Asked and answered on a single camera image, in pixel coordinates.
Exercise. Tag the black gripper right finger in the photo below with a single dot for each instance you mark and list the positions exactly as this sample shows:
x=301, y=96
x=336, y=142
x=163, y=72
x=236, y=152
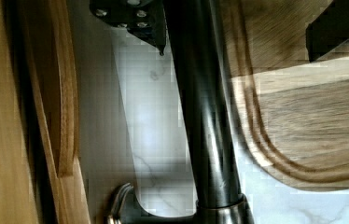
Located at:
x=328, y=30

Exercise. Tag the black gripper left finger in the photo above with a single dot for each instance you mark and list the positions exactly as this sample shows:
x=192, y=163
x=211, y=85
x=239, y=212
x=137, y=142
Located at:
x=143, y=19

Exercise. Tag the bamboo drawer cabinet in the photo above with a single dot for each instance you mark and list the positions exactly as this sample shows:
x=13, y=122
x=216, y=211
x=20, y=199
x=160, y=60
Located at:
x=40, y=175

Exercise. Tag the wooden cutting board tray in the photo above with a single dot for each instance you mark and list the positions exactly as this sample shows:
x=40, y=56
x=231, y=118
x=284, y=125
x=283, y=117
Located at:
x=294, y=113

